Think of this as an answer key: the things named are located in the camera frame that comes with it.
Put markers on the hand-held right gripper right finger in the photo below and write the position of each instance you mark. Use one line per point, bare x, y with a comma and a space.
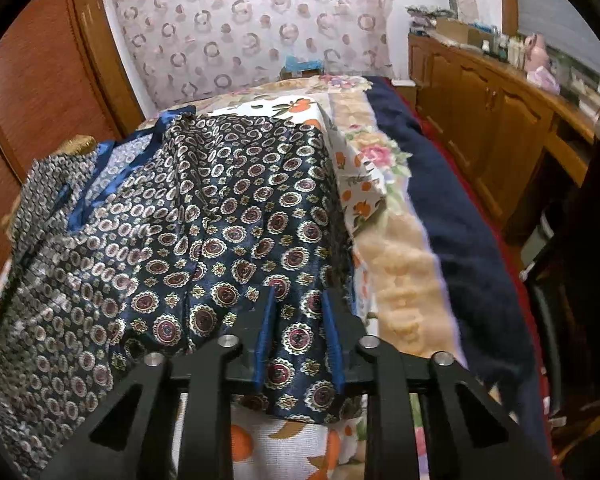
332, 342

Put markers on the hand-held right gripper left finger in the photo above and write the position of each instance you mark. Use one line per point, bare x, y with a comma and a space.
267, 332

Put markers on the navy medallion print satin garment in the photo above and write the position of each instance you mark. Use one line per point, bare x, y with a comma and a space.
215, 210

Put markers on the beige floral blanket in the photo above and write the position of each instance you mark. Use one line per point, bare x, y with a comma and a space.
400, 270

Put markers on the white orange print sheet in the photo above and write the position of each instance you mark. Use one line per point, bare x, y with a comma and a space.
360, 195

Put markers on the navy blue blanket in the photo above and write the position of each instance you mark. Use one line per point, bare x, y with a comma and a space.
460, 240

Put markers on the red bed sheet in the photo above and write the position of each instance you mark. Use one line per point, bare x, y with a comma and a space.
511, 266

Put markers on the grey waste bin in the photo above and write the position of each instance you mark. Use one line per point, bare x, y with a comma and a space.
536, 245

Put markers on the blue packet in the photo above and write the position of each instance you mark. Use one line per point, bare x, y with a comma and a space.
302, 66

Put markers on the black chair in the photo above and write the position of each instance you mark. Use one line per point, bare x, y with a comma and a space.
590, 260

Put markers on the brown wooden cabinet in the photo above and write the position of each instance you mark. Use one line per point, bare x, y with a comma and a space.
480, 105

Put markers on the patterned white curtain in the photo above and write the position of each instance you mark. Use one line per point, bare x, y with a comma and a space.
255, 35

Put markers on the cardboard box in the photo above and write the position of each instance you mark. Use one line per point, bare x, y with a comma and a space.
455, 32

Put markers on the brown wooden wardrobe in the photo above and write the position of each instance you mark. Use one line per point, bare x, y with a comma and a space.
40, 85

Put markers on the row of small bottles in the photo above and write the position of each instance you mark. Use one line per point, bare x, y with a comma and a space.
510, 50

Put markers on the pink plush toy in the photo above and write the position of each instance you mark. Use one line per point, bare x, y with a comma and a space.
539, 57

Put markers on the grey window blind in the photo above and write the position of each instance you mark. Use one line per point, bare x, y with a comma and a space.
560, 5

